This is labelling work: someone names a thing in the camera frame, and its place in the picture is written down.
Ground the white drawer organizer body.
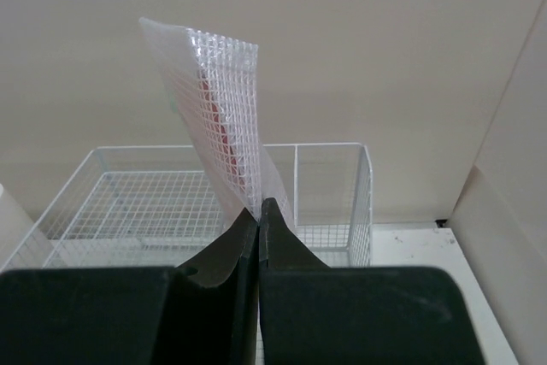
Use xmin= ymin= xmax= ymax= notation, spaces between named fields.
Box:
xmin=1 ymin=185 xmax=53 ymax=271

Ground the clear mesh document pouch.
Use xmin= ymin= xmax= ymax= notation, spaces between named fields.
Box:
xmin=139 ymin=17 xmax=294 ymax=227

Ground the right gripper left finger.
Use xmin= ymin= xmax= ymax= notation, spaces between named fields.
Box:
xmin=1 ymin=212 xmax=258 ymax=364

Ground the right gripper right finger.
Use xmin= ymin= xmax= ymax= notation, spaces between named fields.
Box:
xmin=259 ymin=198 xmax=485 ymax=364

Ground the white wire mesh file rack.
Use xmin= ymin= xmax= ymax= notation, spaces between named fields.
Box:
xmin=1 ymin=143 xmax=373 ymax=270

